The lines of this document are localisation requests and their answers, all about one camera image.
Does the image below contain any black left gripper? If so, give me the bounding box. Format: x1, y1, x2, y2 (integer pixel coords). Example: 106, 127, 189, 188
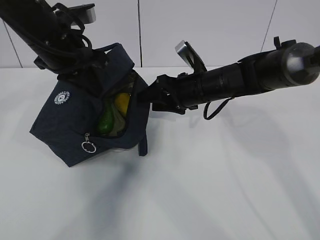
34, 53, 108, 93

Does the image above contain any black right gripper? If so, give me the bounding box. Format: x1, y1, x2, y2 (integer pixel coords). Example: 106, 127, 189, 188
137, 74, 198, 115

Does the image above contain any yellow toy corn piece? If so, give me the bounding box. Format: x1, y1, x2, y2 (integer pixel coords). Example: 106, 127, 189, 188
114, 92, 131, 117

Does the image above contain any dark navy fabric lunch bag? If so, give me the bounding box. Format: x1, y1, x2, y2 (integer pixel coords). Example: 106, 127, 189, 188
30, 43, 150, 167

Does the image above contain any green cucumber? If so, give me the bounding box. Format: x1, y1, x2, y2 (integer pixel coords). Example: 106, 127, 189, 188
97, 100, 115, 135

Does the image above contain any green lidded glass container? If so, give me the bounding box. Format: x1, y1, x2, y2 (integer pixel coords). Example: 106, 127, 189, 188
108, 104, 126, 137

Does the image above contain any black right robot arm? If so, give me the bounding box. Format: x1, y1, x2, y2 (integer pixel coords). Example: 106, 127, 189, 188
137, 36, 320, 120

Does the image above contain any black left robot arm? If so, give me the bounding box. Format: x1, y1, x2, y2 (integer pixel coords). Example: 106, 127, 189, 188
0, 0, 106, 96

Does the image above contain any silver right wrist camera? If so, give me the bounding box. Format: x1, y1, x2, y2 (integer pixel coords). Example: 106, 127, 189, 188
174, 40, 207, 73

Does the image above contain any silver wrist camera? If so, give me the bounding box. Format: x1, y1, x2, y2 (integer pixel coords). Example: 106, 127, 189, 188
174, 40, 207, 73
53, 2, 96, 26

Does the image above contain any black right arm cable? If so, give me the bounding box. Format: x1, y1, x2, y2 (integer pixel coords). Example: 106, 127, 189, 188
202, 96, 236, 121

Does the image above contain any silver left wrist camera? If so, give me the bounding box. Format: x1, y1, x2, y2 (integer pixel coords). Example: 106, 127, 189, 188
53, 2, 96, 26

